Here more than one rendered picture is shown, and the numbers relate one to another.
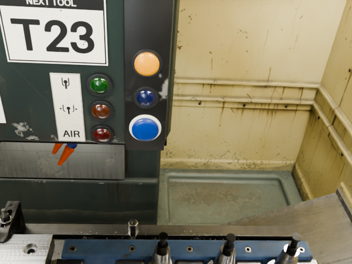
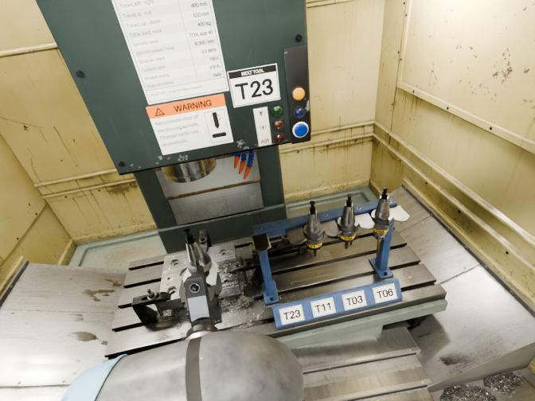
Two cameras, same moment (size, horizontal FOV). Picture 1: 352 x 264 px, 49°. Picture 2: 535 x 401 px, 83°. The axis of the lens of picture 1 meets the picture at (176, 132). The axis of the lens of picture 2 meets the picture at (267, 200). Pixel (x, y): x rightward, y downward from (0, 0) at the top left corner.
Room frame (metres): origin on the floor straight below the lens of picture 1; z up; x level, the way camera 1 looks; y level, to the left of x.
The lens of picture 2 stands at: (-0.28, 0.12, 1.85)
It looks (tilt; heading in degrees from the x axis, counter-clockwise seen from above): 36 degrees down; 1
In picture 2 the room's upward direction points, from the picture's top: 9 degrees counter-clockwise
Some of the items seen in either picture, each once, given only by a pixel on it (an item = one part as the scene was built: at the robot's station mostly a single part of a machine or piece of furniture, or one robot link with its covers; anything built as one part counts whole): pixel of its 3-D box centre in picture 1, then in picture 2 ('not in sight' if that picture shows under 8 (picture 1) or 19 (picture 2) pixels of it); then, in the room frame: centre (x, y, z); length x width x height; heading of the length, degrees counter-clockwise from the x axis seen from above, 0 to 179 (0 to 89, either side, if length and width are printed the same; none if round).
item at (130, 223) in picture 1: (133, 236); not in sight; (0.70, 0.09, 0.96); 0.03 x 0.03 x 0.13
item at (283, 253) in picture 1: (286, 262); (383, 206); (0.43, -0.21, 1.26); 0.04 x 0.04 x 0.07
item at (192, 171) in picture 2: not in sight; (185, 151); (0.54, 0.35, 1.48); 0.16 x 0.16 x 0.12
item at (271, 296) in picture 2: not in sight; (265, 266); (0.45, 0.18, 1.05); 0.10 x 0.05 x 0.30; 5
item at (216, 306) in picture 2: not in sight; (203, 317); (0.15, 0.32, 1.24); 0.12 x 0.08 x 0.09; 5
